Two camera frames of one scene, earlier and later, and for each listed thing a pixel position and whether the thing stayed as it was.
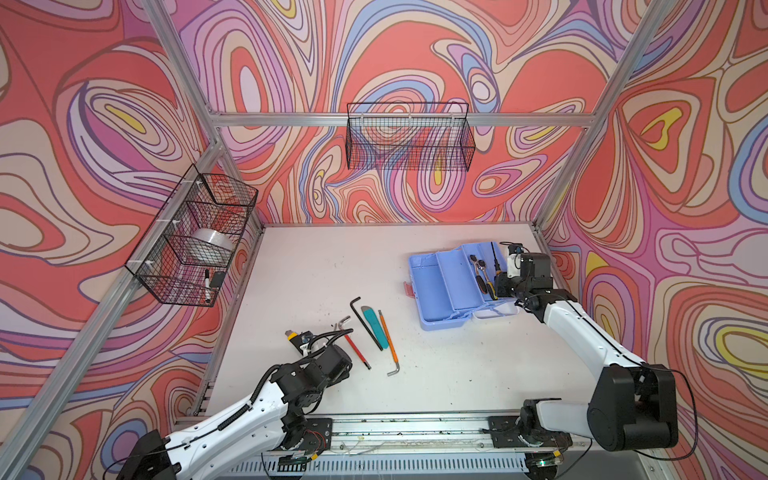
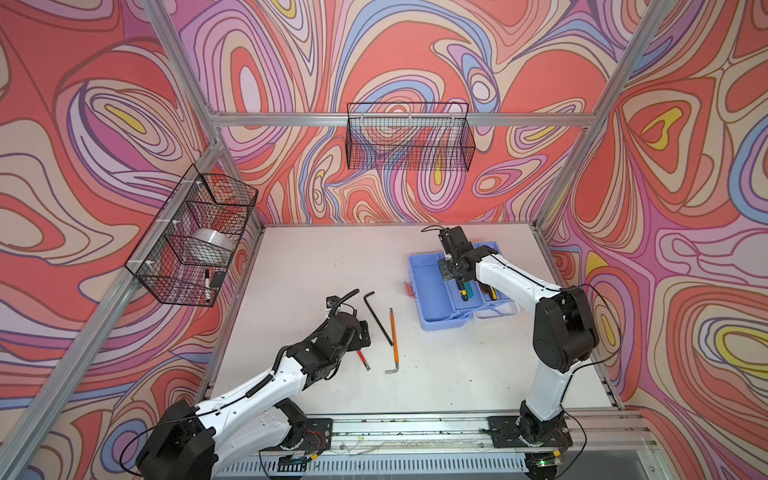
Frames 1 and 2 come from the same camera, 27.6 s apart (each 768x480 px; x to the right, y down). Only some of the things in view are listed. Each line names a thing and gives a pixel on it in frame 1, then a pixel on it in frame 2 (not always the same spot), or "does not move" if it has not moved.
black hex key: x=364 y=324 -> x=376 y=318
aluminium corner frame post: x=631 y=57 does not move
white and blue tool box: x=451 y=285 does not move
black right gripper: x=500 y=285 -> x=445 y=271
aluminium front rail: x=430 y=434 does not move
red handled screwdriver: x=356 y=351 does not move
